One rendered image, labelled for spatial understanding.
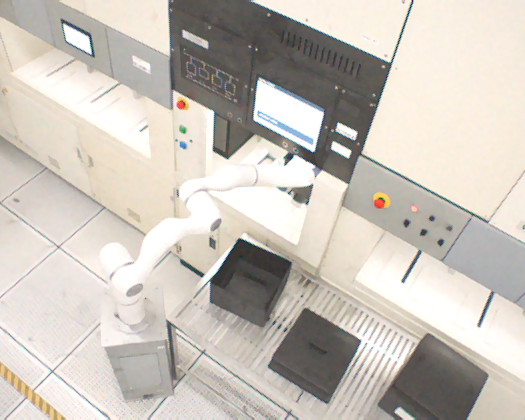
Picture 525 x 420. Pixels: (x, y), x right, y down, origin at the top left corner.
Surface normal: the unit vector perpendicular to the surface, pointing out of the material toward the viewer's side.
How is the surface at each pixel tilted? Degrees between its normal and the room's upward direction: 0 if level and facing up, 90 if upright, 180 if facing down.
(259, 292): 0
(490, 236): 90
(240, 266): 0
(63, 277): 0
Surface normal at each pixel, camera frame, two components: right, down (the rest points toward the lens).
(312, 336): 0.10, -0.62
